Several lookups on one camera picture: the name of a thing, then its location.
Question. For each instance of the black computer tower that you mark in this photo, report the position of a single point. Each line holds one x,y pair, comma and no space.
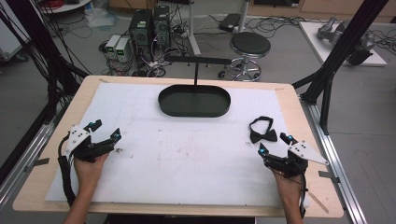
140,34
162,26

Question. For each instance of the black rack with oval tray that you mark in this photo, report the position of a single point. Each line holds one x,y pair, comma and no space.
194,102

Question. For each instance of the black metal frame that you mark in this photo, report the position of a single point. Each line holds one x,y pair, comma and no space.
342,49
46,62

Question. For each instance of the black round stool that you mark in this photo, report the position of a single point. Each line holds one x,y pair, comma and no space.
250,44

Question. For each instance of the grey machine part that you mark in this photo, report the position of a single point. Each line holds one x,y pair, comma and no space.
330,31

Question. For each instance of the flat black box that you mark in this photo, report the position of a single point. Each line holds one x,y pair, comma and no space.
229,22

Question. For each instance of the grey tape strip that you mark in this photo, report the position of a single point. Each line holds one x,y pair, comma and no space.
37,164
328,176

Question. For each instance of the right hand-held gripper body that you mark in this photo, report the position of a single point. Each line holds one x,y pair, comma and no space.
288,165

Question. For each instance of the round white table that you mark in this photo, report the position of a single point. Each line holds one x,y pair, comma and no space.
67,5

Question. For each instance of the black bow tie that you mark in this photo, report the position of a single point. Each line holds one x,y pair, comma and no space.
264,135

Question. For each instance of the white power supply unit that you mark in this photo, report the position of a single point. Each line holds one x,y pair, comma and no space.
123,49
112,43

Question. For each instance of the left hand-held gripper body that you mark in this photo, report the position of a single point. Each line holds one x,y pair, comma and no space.
81,146

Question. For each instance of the aluminium rail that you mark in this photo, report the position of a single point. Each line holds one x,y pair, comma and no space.
336,161
21,161

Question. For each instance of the clear plastic bag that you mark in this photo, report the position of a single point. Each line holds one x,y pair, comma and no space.
99,17

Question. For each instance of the wooden table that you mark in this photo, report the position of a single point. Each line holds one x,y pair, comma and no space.
289,102

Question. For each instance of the white floor board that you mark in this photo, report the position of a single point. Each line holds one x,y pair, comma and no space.
314,37

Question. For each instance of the white table leg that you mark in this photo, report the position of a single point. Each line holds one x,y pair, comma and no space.
193,31
243,15

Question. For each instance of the person's left hand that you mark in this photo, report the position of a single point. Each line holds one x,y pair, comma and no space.
87,172

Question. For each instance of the person's right hand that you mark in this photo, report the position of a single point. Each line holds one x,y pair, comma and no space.
289,188

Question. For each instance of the white table mat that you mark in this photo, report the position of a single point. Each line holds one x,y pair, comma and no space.
186,161

